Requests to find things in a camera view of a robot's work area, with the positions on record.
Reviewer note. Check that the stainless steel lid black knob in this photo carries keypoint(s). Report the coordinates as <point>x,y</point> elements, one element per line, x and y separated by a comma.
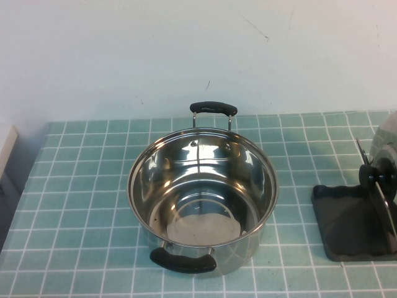
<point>387,136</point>

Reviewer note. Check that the teal grid tablecloth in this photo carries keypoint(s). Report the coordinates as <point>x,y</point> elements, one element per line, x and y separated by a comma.
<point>77,186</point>

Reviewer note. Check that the beige grey side panel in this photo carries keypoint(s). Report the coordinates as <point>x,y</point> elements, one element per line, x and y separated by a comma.
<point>8,149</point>

